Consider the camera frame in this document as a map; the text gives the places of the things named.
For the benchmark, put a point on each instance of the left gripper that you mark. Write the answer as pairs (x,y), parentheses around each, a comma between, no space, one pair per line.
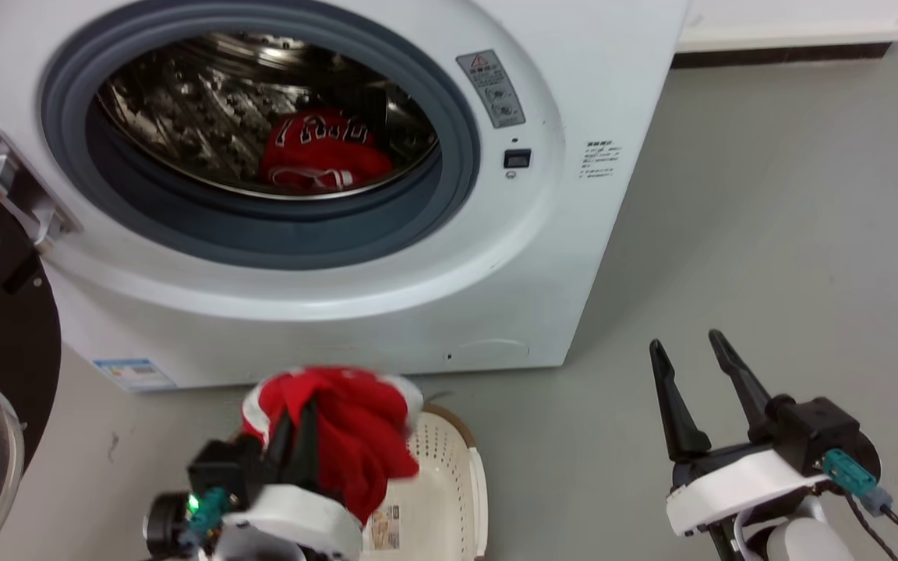
(293,518)

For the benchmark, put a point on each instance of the black door latch slot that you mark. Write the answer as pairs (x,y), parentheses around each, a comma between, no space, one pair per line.
(517,159)

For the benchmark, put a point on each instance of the white wall baseboard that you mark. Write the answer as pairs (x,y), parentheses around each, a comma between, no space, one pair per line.
(792,35)

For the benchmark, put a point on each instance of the blue white energy label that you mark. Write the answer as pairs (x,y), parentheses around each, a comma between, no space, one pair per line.
(136,374)

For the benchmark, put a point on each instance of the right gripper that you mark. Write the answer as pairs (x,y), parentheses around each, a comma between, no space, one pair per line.
(807,436)

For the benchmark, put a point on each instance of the basket product label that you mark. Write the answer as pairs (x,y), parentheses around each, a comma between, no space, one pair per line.
(386,527)

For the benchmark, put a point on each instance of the white front-load washing machine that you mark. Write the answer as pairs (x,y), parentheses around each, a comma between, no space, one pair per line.
(558,257)

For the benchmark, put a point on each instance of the cream perforated laundry basket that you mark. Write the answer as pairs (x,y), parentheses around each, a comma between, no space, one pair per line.
(445,483)

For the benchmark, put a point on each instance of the metal door hinge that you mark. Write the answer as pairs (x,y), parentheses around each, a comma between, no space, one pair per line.
(8,183)

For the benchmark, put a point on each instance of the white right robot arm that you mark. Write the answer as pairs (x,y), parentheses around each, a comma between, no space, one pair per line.
(804,541)

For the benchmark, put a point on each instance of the grey warning sticker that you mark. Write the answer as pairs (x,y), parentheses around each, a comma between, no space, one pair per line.
(492,88)

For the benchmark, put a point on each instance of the red garment with white trim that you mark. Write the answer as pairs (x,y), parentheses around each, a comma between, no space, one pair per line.
(359,436)

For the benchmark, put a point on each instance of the red jersey with white lettering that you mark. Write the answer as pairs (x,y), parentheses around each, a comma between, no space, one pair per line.
(316,152)

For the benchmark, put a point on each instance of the black round washer door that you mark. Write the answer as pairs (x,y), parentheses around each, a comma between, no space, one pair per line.
(5,327)

